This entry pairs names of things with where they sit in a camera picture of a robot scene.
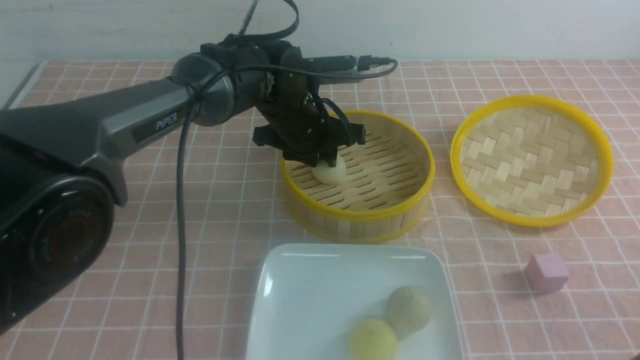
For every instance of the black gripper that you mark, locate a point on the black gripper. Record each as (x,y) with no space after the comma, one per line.
(305,127)

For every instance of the pale white steamed bun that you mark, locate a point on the pale white steamed bun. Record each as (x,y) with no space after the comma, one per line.
(330,175)

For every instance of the white square plate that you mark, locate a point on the white square plate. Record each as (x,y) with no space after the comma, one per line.
(309,295)

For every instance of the greenish grey steamed bun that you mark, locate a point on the greenish grey steamed bun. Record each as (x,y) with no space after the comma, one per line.
(408,310)

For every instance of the yellow steamed bun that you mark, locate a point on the yellow steamed bun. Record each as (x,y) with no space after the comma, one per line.
(372,339)

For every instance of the bamboo steamer basket yellow rim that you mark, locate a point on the bamboo steamer basket yellow rim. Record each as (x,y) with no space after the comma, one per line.
(385,191)

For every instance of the pink grid tablecloth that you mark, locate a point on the pink grid tablecloth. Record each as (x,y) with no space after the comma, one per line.
(123,307)

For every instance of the bamboo steamer lid yellow rim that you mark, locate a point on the bamboo steamer lid yellow rim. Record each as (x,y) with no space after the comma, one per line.
(532,160)

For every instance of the pink cube block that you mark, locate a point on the pink cube block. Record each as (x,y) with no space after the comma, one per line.
(546,273)

